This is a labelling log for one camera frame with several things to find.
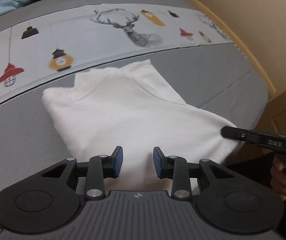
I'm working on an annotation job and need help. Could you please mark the white small garment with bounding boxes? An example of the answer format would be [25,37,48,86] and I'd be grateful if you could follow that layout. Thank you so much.
[42,60,237,191]

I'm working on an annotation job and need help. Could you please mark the right hand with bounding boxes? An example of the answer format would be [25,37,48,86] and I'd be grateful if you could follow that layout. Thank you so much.
[270,156,286,201]

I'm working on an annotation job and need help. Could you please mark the grey patterned bed sheet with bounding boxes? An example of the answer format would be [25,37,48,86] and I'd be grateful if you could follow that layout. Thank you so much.
[0,0,268,191]

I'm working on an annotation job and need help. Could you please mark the wooden bed frame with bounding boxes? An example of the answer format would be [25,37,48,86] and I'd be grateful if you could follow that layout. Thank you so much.
[158,0,276,98]

